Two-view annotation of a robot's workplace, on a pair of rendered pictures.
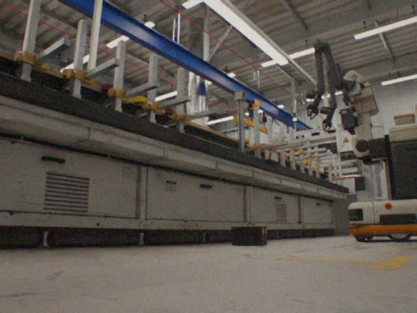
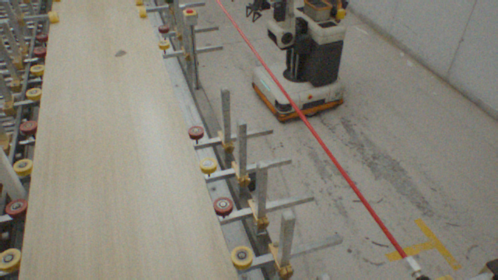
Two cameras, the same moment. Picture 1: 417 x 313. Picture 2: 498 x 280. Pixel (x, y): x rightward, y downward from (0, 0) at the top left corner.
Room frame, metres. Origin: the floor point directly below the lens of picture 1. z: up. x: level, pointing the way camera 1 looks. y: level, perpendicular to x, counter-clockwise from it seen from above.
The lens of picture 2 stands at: (1.17, 1.38, 2.12)
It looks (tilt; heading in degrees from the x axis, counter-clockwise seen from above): 41 degrees down; 304
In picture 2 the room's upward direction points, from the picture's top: straight up
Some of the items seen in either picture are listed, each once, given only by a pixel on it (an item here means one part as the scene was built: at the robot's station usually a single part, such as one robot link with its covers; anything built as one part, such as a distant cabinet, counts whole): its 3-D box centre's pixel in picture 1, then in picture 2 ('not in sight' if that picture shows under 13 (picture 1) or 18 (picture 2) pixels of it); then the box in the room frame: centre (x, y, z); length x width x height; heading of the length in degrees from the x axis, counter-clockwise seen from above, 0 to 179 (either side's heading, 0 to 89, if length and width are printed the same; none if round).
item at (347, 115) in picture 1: (350, 119); (273, 1); (2.65, -1.19, 0.99); 0.28 x 0.16 x 0.22; 148
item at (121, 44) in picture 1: (118, 79); (260, 204); (1.69, 0.49, 0.89); 0.04 x 0.04 x 0.48; 53
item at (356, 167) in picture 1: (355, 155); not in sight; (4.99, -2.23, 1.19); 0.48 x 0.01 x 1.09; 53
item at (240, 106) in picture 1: (240, 126); (194, 57); (2.68, -0.26, 0.93); 0.05 x 0.05 x 0.45; 53
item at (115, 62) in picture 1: (89, 75); (290, 253); (1.50, 0.58, 0.82); 0.43 x 0.03 x 0.04; 53
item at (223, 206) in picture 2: (107, 94); (223, 211); (1.81, 0.59, 0.85); 0.08 x 0.08 x 0.11
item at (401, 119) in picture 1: (405, 125); (317, 9); (2.44, -1.53, 0.87); 0.23 x 0.15 x 0.11; 148
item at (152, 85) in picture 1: (129, 94); (267, 208); (1.70, 0.43, 0.80); 0.43 x 0.03 x 0.04; 53
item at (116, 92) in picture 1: (120, 95); (257, 214); (1.71, 0.48, 0.81); 0.14 x 0.06 x 0.05; 143
